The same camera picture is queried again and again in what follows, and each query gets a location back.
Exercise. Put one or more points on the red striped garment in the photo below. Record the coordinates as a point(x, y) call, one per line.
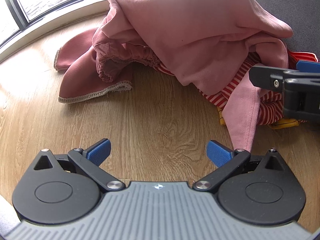
point(220, 95)

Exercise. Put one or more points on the yellow garment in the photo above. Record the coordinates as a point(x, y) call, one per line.
point(285, 124)

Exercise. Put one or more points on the dark pink pants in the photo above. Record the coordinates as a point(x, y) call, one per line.
point(80, 75)

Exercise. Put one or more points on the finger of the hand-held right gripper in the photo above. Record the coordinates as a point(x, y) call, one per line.
point(308, 67)
point(265, 78)

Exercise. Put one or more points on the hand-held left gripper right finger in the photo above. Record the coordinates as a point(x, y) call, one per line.
point(218, 153)

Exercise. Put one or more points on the grey cushion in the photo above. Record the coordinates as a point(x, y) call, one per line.
point(295, 5)

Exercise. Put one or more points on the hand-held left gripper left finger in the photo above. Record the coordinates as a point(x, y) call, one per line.
point(100, 152)

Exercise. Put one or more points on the light pink sweatshirt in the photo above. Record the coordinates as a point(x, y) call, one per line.
point(187, 30)

